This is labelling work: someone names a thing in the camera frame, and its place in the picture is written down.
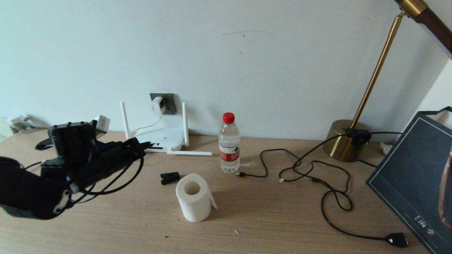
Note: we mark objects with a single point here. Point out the white wifi router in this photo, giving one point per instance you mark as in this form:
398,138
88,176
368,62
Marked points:
169,135

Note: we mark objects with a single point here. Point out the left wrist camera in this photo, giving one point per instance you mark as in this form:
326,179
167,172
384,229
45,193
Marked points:
102,123

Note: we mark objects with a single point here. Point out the clear water bottle red cap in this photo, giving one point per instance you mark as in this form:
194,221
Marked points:
229,148

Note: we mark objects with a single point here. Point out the grey wall socket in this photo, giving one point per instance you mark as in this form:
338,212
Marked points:
170,102

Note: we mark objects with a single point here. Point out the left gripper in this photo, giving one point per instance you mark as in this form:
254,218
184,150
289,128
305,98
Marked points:
106,162

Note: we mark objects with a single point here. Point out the dark blue paper bag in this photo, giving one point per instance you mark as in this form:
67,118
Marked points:
416,169

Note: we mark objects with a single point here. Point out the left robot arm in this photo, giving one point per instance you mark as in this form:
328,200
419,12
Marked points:
28,190

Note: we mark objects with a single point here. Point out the white toilet paper roll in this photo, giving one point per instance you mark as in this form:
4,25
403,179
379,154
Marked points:
194,206

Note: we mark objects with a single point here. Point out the small black clip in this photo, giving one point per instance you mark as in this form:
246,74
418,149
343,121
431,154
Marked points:
169,177

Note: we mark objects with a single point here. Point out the white power adapter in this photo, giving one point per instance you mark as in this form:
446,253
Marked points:
158,106

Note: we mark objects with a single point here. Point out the white crumpled tissue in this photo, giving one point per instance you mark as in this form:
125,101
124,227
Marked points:
386,148

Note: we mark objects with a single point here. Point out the brass desk lamp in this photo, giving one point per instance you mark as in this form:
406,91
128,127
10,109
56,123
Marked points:
340,144

